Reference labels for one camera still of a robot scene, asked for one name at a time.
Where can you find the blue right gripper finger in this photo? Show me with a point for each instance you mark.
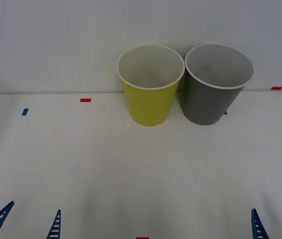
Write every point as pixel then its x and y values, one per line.
pixel 258 227

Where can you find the grey plastic waste bin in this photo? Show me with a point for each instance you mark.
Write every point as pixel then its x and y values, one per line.
pixel 205 104

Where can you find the yellow-green plastic waste bin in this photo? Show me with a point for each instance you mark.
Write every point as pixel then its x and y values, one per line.
pixel 149 104

